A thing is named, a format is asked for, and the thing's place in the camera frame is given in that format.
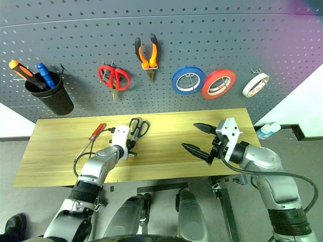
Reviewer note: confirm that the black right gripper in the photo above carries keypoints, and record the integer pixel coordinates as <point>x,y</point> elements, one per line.
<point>218,148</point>

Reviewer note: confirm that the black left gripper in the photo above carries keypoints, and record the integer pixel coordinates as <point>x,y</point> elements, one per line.
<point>131,149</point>

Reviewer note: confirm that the white tape roll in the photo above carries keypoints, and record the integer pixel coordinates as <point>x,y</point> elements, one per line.
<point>249,90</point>

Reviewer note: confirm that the orange black pliers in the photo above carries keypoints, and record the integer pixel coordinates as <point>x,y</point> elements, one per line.
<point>152,55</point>

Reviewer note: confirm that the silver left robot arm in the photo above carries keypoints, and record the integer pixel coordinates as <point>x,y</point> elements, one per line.
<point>96,166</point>

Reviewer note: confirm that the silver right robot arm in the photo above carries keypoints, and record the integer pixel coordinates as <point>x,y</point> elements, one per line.
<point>265,158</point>

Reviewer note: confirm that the red tape roll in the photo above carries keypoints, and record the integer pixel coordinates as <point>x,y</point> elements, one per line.
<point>209,90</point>

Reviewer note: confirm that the black table crossbar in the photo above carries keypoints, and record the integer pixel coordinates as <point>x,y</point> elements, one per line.
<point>162,187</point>

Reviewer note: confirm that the metal tape hook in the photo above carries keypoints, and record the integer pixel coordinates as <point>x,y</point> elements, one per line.
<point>193,80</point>

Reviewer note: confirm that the white plastic bottle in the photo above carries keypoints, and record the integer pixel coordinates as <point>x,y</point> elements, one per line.
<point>274,126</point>
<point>263,133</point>

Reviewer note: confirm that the blue tape roll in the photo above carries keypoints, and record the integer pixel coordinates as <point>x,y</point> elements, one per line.
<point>175,83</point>

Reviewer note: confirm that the black metal table leg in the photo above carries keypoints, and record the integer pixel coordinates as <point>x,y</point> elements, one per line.
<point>97,201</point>
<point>227,206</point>

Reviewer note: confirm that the metal scissors hook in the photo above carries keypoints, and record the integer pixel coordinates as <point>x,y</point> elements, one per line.
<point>111,64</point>

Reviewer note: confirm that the dark grey rounded shape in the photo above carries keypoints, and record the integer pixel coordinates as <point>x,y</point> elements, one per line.
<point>191,216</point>
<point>128,216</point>

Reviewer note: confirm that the black plastic cup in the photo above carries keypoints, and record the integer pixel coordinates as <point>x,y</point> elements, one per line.
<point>56,100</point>

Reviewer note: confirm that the metal double prong hook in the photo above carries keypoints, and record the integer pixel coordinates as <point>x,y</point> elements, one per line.
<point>255,71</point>

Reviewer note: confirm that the small black hook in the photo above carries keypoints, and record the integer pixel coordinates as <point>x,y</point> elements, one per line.
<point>62,68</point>

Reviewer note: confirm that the grey perforated pegboard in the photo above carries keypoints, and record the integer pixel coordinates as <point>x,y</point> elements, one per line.
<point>161,37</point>

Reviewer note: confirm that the metal cup hook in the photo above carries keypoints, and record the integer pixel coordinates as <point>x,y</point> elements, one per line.
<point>17,78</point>

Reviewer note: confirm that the black shoe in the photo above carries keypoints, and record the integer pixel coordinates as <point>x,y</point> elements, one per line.
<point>15,225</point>

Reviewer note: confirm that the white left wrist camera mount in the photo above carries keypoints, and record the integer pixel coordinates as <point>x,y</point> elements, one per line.
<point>119,138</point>

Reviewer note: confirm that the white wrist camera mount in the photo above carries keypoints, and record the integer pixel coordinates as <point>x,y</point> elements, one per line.
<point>228,128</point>
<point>119,138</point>

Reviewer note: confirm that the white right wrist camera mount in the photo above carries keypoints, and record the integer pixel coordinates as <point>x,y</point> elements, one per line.
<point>228,128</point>

